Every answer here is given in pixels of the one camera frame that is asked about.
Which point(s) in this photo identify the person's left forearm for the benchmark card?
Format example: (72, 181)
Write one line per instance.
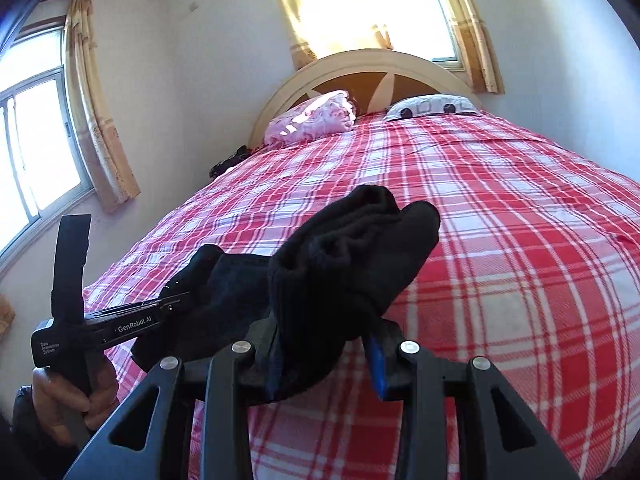
(25, 450)

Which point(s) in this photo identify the black pants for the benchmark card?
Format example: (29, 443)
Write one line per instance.
(325, 270)

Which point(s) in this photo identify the sliding side window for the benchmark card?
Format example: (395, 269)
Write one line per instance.
(40, 150)

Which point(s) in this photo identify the pink floral pillow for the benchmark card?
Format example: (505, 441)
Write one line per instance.
(310, 120)

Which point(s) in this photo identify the dark items beside bed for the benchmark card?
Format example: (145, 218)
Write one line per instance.
(227, 162)

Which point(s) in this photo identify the window behind bed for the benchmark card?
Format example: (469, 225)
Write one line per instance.
(415, 10)

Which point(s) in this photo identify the red plaid bed sheet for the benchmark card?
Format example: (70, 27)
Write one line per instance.
(500, 210)

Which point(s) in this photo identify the white patterned pillow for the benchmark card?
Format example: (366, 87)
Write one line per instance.
(430, 106)

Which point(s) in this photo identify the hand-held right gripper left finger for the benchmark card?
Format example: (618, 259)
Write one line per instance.
(257, 355)

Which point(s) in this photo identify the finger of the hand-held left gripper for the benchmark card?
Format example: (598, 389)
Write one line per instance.
(175, 301)

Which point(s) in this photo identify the person's left hand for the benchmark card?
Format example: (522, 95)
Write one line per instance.
(50, 395)

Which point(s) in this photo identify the beige patterned curtain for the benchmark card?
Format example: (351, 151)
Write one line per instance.
(475, 35)
(300, 20)
(95, 110)

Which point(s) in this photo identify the cream wooden headboard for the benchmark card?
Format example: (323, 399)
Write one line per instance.
(300, 80)

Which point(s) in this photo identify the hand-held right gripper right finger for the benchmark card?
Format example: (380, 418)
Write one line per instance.
(377, 370)

